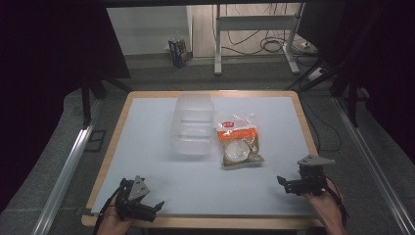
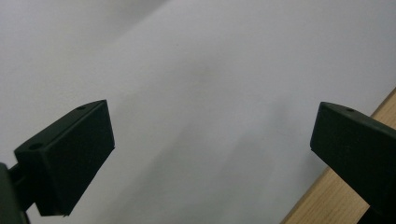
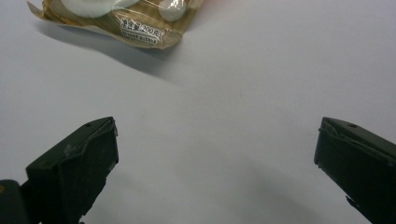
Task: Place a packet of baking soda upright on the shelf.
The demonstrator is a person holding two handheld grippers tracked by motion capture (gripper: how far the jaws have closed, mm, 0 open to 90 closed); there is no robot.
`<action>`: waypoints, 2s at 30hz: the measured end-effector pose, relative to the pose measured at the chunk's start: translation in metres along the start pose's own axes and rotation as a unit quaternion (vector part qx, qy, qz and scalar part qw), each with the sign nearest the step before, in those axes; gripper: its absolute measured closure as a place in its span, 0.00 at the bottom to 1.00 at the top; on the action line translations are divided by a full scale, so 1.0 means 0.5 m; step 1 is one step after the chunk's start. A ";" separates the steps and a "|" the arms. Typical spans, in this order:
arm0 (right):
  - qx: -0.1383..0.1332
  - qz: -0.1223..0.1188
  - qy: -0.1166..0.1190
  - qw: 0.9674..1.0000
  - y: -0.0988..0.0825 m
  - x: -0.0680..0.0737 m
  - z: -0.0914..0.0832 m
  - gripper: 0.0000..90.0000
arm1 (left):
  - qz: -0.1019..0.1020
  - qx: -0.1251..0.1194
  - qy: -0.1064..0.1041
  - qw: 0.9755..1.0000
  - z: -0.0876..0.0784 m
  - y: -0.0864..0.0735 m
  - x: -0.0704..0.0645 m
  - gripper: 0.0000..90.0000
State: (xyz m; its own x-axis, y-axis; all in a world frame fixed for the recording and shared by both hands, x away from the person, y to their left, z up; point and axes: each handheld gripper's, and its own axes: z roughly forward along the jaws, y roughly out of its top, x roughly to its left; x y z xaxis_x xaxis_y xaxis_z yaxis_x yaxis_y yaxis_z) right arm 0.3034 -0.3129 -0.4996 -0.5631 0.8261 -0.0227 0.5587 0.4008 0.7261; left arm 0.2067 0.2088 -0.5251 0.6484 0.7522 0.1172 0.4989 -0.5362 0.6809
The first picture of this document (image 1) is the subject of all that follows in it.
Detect orange and clear snack bag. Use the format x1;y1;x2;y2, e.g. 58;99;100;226
216;112;265;169

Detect thin black floor cable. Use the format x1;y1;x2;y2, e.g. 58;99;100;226
300;96;343;153

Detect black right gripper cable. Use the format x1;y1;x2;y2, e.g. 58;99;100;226
325;175;349;228

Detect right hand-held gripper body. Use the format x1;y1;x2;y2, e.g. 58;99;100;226
288;154;336;197

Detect blue printed bag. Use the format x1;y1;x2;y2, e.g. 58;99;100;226
167;38;190;69

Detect white cabinet panel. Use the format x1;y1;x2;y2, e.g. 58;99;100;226
107;5;194;57

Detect clear plastic storage container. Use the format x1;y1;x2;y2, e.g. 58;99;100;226
171;93;216;159

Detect white metal desk frame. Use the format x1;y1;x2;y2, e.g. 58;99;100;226
212;3;306;76

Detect black stand legs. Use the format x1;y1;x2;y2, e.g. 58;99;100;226
80;76;134;130

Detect black tripod legs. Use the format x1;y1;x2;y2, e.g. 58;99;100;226
284;48;371;129

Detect black curtain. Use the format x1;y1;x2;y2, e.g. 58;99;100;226
297;0;415;165
0;0;131;213

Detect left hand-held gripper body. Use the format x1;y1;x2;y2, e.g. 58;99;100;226
115;175;155;221

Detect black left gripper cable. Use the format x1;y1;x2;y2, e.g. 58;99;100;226
93;191;122;235

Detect person's left hand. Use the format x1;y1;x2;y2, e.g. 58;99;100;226
96;195;135;235

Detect black cables on floor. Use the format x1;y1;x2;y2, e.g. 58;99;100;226
222;3;316;57

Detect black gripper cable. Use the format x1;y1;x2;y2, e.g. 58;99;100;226
93;191;122;235
325;175;349;228

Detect aluminium floor rail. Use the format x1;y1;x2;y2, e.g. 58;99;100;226
31;97;103;235
332;96;415;235

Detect white power strip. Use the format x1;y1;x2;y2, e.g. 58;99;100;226
299;40;319;51

